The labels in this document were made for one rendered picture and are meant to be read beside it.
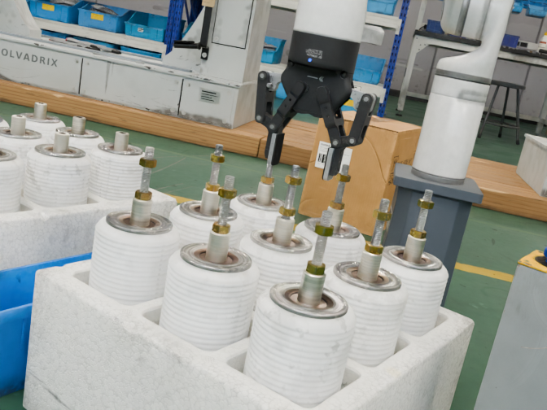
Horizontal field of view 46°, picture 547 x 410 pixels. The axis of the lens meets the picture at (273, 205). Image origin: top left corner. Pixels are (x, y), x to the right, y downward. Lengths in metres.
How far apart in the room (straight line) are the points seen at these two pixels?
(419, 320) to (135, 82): 2.17
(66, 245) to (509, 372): 0.64
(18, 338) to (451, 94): 0.74
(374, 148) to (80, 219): 0.98
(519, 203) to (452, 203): 1.52
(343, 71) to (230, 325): 0.29
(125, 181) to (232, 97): 1.62
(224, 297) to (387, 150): 1.18
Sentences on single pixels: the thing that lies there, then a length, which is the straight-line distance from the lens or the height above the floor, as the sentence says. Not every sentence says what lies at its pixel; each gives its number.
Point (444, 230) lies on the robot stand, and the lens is 1.11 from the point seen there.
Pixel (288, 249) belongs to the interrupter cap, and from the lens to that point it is 0.73.
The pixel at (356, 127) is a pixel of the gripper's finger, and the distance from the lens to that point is 0.71.
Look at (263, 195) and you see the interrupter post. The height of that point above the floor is 0.26.
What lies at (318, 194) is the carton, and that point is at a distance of 1.85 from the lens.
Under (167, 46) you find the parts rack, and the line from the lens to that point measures 5.54.
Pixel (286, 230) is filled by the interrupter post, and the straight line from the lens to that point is 0.75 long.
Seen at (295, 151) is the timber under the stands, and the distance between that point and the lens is 2.57.
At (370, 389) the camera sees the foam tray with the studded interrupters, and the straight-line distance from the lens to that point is 0.64.
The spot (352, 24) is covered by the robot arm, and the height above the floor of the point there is 0.51.
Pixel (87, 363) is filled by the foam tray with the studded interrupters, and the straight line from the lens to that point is 0.74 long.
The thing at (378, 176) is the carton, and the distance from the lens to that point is 1.78.
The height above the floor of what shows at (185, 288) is 0.23.
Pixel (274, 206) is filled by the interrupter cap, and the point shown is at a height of 0.25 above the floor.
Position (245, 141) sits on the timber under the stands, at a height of 0.06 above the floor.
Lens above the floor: 0.48
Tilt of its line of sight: 15 degrees down
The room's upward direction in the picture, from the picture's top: 11 degrees clockwise
